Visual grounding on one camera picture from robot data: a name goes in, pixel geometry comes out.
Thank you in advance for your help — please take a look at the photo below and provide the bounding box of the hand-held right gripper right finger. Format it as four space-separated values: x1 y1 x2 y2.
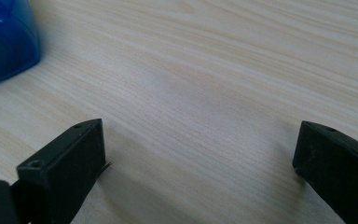
292 120 358 224

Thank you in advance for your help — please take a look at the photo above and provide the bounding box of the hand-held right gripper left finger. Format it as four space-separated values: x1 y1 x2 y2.
16 118 112 224

